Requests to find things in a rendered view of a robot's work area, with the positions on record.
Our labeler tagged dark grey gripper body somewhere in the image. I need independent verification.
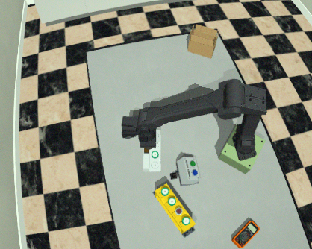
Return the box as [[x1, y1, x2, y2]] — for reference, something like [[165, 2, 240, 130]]
[[140, 129, 156, 147]]

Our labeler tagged orange multimeter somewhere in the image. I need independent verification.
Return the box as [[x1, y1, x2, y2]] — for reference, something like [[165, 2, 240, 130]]
[[232, 221, 260, 248]]

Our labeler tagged pale grey key housing panel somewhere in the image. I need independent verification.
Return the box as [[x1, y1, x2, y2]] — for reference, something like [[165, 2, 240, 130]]
[[170, 157, 200, 186]]

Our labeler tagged yellow tube rack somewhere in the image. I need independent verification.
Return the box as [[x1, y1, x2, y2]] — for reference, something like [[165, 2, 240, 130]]
[[155, 184, 195, 234]]

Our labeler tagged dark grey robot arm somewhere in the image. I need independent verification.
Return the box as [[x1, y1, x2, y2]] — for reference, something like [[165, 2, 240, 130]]
[[122, 79, 267, 161]]

